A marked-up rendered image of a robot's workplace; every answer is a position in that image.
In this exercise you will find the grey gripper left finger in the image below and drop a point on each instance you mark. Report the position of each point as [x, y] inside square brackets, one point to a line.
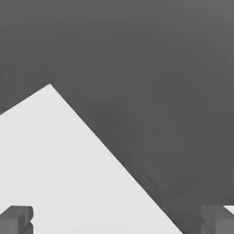
[14, 220]

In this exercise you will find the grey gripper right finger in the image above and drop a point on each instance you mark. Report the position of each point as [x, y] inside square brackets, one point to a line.
[217, 221]

